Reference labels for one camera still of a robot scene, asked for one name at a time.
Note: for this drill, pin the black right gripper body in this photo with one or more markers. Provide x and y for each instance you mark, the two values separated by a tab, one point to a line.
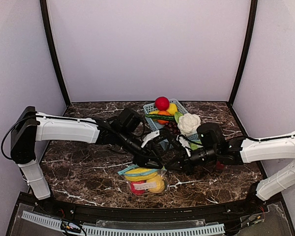
183	163

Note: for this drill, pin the black right frame post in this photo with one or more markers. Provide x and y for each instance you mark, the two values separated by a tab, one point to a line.
245	50

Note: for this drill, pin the red toy strawberry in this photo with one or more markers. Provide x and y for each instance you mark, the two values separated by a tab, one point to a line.
136	191

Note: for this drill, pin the white slotted cable duct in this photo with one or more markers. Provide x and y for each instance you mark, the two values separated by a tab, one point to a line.
116	228

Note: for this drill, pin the yellow toy lemon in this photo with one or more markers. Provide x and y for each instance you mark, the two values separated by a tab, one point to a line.
172	109

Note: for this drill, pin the white toy cauliflower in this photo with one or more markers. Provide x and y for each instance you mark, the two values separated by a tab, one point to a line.
187	123

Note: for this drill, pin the clear zip bag blue zipper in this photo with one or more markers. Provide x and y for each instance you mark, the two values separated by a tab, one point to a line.
213	166

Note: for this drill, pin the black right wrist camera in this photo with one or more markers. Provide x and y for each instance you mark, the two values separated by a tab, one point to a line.
211	135

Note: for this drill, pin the dark purple toy grapes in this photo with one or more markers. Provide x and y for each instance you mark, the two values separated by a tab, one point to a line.
170	127

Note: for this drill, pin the blue perforated plastic basket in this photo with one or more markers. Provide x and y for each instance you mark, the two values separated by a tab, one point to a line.
158	124

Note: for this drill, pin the yellow toy corn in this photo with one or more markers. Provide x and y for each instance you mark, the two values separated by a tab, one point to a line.
139	174

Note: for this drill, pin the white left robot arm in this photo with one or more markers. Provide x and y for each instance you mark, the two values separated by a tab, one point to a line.
33	126

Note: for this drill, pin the green toy cucumber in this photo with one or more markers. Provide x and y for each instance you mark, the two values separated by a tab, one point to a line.
160	117

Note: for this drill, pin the green toy apple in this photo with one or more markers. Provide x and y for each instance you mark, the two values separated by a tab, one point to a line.
194	146

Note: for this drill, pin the red toy tomato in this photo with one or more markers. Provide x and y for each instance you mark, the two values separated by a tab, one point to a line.
162	103

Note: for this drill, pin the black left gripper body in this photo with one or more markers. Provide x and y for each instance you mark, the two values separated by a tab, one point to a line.
142	159

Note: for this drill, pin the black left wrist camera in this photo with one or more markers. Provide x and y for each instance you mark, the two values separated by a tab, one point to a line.
128	120

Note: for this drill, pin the black left frame post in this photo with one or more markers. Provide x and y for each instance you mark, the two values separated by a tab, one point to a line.
52	51

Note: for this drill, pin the red toy apple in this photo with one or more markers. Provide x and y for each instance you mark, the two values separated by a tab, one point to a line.
219	166

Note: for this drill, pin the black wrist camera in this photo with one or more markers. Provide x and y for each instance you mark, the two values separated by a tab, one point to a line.
128	120
211	135

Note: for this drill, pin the black frame post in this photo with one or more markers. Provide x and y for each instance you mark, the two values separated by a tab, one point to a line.
52	51
245	50

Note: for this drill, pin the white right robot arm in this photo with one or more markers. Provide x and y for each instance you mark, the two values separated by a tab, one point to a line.
238	151

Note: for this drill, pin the orange toy tangerine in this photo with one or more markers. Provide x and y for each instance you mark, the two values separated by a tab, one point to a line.
164	113

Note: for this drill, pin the black front frame rail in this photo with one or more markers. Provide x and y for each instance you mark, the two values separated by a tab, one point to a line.
270	219

